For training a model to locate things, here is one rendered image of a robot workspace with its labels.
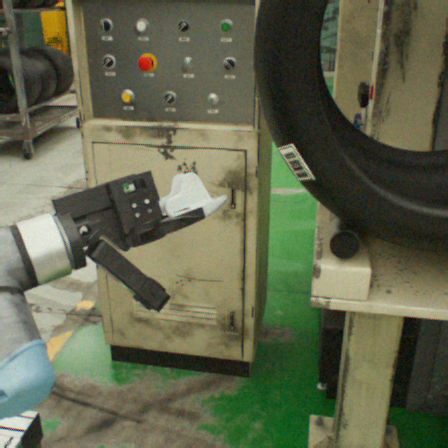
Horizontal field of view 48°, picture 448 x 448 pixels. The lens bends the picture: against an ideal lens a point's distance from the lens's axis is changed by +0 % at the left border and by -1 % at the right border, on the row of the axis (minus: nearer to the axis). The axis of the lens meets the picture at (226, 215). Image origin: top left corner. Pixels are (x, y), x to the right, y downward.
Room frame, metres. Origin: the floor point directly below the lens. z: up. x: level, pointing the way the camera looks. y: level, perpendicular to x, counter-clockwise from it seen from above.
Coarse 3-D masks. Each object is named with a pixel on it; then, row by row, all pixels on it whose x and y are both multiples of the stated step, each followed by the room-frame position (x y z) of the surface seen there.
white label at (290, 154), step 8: (280, 152) 0.71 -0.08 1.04; (288, 152) 0.70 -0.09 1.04; (296, 152) 0.68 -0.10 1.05; (288, 160) 0.71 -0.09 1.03; (296, 160) 0.69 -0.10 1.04; (296, 168) 0.70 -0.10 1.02; (304, 168) 0.68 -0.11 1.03; (296, 176) 0.71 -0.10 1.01; (304, 176) 0.69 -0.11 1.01; (312, 176) 0.68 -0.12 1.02
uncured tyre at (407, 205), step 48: (288, 0) 0.68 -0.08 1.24; (288, 48) 0.68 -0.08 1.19; (288, 96) 0.68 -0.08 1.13; (288, 144) 0.70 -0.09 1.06; (336, 144) 0.66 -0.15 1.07; (384, 144) 0.94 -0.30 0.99; (336, 192) 0.67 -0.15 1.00; (384, 192) 0.65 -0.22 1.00; (432, 192) 0.87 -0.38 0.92; (432, 240) 0.64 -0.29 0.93
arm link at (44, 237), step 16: (16, 224) 0.52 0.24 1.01; (32, 224) 0.50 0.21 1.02; (48, 224) 0.51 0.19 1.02; (32, 240) 0.49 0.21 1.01; (48, 240) 0.49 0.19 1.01; (64, 240) 0.50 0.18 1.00; (32, 256) 0.48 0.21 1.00; (48, 256) 0.48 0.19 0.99; (64, 256) 0.49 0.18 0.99; (48, 272) 0.48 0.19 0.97; (64, 272) 0.49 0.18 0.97
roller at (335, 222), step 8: (336, 216) 0.76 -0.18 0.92; (336, 224) 0.73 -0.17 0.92; (344, 224) 0.72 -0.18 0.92; (336, 232) 0.70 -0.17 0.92; (344, 232) 0.69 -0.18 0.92; (352, 232) 0.70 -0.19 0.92; (336, 240) 0.69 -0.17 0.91; (344, 240) 0.69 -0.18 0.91; (352, 240) 0.69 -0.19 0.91; (336, 248) 0.69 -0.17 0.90; (344, 248) 0.69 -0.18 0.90; (352, 248) 0.69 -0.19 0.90; (344, 256) 0.69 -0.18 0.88; (352, 256) 0.69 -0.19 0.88
